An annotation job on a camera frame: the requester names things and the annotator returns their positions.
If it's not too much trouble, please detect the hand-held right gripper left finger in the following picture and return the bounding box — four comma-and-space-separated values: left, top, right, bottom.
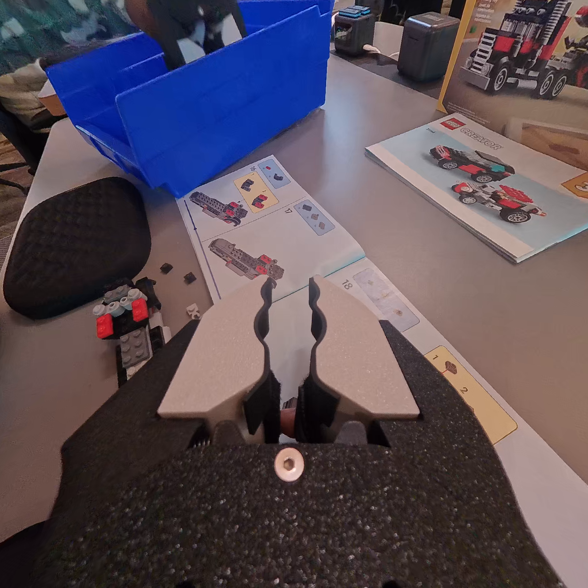
157, 275, 282, 445

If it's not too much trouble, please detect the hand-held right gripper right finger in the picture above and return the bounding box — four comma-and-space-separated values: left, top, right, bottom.
293, 275, 420, 445

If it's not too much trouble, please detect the blue plastic bin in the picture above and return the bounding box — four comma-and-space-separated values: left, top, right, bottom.
45, 0, 335, 199

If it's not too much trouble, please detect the person's left hand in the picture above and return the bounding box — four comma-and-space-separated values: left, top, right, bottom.
124, 0, 163, 36

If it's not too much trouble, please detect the partly built toy vehicle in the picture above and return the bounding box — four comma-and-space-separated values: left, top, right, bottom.
92, 277, 173, 389

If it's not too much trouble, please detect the open instruction booklet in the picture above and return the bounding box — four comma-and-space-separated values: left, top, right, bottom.
176, 155, 588, 549

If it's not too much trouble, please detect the dark device with blue top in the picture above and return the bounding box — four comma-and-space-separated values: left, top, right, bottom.
334, 6, 376, 57

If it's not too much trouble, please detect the person's camouflage clothing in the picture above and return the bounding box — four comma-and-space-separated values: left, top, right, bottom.
0, 0, 138, 76

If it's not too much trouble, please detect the black mesh pad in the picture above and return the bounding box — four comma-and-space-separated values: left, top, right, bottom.
2, 177, 152, 320

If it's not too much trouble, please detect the closed instruction booklet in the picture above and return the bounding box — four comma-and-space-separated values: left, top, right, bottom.
365, 112, 588, 265

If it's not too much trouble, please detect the dark boxy device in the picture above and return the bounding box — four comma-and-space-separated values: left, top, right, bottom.
397, 13, 461, 82

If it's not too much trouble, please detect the dark cloth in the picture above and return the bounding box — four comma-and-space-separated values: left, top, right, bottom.
0, 519, 47, 588

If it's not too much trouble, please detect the toy set cardboard box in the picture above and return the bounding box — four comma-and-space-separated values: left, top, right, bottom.
436, 0, 588, 172

